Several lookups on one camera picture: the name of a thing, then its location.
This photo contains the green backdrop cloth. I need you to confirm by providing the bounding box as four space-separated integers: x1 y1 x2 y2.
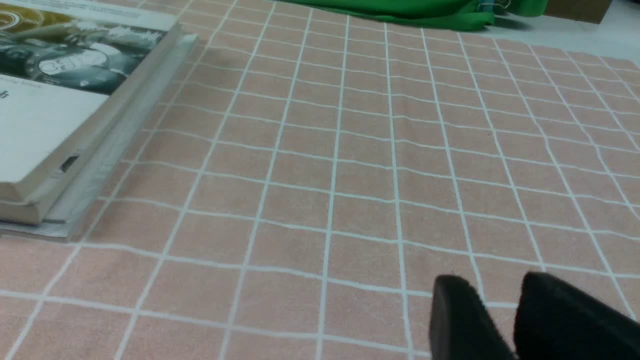
293 0 547 32

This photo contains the brown cardboard box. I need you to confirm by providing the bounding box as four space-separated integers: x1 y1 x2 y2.
544 0 613 24

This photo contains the pink grid tablecloth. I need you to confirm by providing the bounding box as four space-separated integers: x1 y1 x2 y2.
1 0 639 360

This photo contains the middle book in stack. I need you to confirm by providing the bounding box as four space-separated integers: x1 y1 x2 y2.
1 29 185 226

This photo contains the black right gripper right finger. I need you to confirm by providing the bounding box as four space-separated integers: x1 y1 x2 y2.
513 271 640 360

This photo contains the book in stack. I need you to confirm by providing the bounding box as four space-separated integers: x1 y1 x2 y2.
1 33 198 242
1 29 185 226

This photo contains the white self-driving textbook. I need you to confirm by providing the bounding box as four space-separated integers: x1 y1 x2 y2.
0 0 182 203

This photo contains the bottom book in stack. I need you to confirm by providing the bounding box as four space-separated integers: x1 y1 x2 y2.
1 33 198 242

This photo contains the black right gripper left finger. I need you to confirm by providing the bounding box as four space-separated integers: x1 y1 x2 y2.
429 275 516 360

